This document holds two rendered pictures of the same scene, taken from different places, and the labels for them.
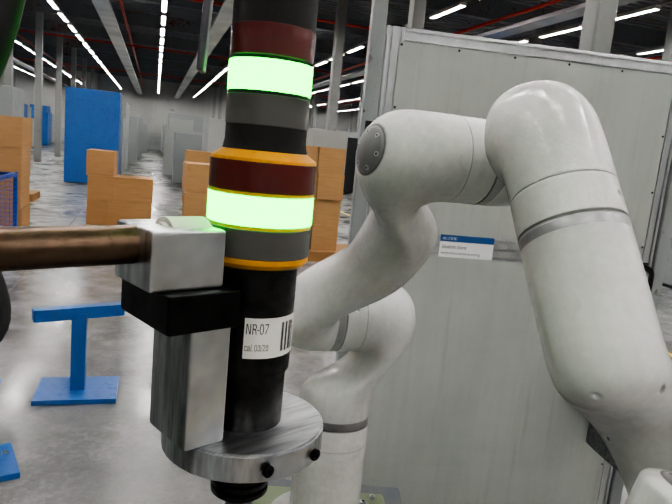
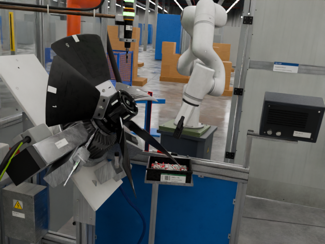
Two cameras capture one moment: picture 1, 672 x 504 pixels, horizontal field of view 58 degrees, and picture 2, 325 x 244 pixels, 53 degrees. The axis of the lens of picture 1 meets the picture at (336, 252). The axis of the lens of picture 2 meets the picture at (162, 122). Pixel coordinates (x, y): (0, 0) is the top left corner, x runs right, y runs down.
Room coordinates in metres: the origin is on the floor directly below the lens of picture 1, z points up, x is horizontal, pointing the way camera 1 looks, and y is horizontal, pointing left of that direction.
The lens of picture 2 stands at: (-0.92, -0.65, 1.49)
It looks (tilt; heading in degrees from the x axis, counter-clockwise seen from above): 15 degrees down; 23
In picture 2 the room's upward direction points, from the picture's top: 4 degrees clockwise
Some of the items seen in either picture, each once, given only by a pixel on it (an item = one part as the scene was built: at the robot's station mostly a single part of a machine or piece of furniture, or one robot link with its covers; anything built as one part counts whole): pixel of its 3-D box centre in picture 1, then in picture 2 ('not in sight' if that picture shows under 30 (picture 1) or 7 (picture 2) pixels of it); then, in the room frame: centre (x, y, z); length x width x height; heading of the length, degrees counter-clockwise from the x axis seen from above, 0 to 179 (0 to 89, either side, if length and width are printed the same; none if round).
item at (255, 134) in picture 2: not in sight; (272, 136); (0.70, -0.54, 1.04); 0.24 x 0.03 x 0.03; 99
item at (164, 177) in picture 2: not in sight; (169, 170); (0.47, -0.11, 0.85); 0.22 x 0.17 x 0.07; 112
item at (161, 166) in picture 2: not in sight; (169, 171); (0.47, -0.11, 0.84); 0.19 x 0.14 x 0.05; 112
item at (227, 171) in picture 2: not in sight; (164, 160); (0.62, -0.01, 0.82); 0.90 x 0.04 x 0.08; 99
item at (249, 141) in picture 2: not in sight; (247, 149); (0.68, -0.44, 0.96); 0.03 x 0.03 x 0.20; 9
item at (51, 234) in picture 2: not in sight; (62, 240); (0.08, 0.23, 0.56); 0.19 x 0.04 x 0.04; 99
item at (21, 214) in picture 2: not in sight; (25, 211); (-0.02, 0.33, 0.73); 0.15 x 0.09 x 0.22; 99
